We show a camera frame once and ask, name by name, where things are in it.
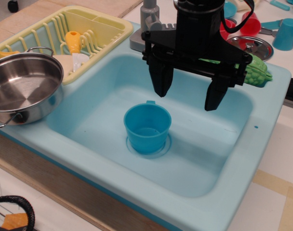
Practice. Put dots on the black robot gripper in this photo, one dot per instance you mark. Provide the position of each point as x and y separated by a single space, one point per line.
195 46

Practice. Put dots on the blue plastic cup in sink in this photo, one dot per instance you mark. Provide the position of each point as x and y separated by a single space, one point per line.
147 126

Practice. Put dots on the silver pot lid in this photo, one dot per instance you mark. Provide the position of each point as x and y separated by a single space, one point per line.
253 45

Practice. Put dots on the teal plastic cup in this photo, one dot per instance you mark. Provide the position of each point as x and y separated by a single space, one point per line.
284 38

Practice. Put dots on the stainless steel pot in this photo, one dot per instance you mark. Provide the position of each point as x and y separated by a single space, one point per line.
30 86

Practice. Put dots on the green toy vegetable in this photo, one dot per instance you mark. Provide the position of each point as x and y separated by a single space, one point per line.
256 74

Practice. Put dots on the grey toy faucet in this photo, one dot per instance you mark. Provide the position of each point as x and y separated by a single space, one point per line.
149 21

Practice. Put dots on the teal plastic plate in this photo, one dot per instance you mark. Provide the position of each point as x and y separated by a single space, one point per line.
229 9

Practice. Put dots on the light blue toy sink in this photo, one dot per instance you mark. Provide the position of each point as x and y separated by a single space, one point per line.
199 177

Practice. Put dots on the teal toy knife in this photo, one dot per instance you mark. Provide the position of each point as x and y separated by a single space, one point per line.
273 25

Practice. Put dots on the white plastic piece in rack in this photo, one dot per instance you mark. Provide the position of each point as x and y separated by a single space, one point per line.
78 60

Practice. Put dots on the yellow dish drying rack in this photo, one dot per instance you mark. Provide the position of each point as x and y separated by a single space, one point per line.
99 34

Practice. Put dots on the cream plate in rack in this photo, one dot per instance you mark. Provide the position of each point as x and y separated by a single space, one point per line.
66 62

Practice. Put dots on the black caster wheel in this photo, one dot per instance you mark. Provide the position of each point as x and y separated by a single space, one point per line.
13 6

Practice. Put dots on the orange sponge piece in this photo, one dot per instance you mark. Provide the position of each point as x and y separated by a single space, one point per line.
13 221

